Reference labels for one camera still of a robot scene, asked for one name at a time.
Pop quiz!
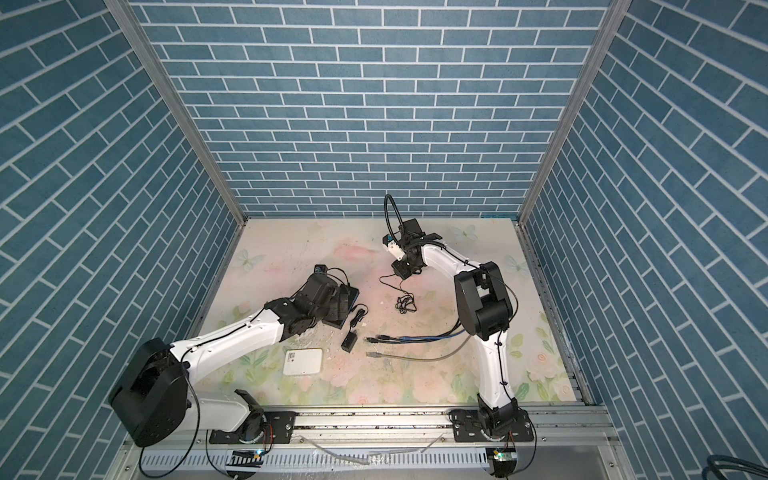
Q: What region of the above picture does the black network switch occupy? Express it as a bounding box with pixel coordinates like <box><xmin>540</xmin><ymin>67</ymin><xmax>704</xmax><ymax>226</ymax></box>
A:
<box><xmin>321</xmin><ymin>284</ymin><xmax>359</xmax><ymax>329</ymax></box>

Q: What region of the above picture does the black power adapter with cable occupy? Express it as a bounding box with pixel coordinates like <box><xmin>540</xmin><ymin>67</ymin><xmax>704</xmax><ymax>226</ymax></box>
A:
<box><xmin>340</xmin><ymin>272</ymin><xmax>418</xmax><ymax>353</ymax></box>

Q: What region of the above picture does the blue ethernet cable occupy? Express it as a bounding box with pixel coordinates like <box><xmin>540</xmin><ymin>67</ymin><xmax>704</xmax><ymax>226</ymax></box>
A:
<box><xmin>376</xmin><ymin>326</ymin><xmax>468</xmax><ymax>344</ymax></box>

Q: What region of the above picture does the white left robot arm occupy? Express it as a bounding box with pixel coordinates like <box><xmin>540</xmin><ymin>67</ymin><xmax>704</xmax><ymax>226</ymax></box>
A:
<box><xmin>109</xmin><ymin>271</ymin><xmax>359</xmax><ymax>447</ymax></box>

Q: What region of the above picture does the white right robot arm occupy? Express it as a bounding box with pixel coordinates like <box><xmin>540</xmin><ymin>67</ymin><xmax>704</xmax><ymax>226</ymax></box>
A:
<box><xmin>382</xmin><ymin>219</ymin><xmax>524</xmax><ymax>438</ymax></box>

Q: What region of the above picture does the white flat box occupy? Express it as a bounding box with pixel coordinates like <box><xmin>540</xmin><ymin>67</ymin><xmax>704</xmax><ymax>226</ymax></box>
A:
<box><xmin>282</xmin><ymin>348</ymin><xmax>323</xmax><ymax>377</ymax></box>

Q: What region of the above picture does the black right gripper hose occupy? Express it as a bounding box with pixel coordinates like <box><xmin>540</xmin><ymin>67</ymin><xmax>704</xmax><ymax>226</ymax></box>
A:
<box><xmin>383</xmin><ymin>193</ymin><xmax>407</xmax><ymax>244</ymax></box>

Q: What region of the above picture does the grey ethernet cable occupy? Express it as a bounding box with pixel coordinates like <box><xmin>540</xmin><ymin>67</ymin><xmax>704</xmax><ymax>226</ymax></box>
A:
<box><xmin>365</xmin><ymin>332</ymin><xmax>474</xmax><ymax>364</ymax></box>

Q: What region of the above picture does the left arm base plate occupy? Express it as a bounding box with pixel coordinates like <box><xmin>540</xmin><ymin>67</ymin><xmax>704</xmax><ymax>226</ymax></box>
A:
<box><xmin>208</xmin><ymin>411</ymin><xmax>297</xmax><ymax>447</ymax></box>

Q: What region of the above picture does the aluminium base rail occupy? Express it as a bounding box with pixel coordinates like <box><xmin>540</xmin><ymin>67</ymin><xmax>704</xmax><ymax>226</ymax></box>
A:
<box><xmin>106</xmin><ymin>403</ymin><xmax>635</xmax><ymax>479</ymax></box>

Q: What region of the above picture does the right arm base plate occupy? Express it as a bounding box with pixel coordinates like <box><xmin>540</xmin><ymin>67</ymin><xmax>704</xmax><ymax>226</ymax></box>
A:
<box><xmin>448</xmin><ymin>408</ymin><xmax>535</xmax><ymax>443</ymax></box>

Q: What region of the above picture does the aluminium corner post right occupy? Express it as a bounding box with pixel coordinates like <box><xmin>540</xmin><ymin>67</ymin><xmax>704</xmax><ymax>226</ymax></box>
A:
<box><xmin>517</xmin><ymin>0</ymin><xmax>634</xmax><ymax>227</ymax></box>

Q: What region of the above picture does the aluminium corner post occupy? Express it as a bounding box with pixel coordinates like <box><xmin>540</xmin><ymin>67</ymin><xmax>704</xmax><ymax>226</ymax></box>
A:
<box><xmin>517</xmin><ymin>0</ymin><xmax>634</xmax><ymax>227</ymax></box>
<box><xmin>104</xmin><ymin>0</ymin><xmax>247</xmax><ymax>227</ymax></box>

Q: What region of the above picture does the aluminium corner post left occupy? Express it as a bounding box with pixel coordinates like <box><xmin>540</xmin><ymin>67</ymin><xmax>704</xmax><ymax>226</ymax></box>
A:
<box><xmin>104</xmin><ymin>0</ymin><xmax>247</xmax><ymax>227</ymax></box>

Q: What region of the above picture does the black cable bottom right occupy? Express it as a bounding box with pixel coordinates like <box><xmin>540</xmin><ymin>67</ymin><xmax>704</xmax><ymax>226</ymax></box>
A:
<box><xmin>701</xmin><ymin>454</ymin><xmax>768</xmax><ymax>480</ymax></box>

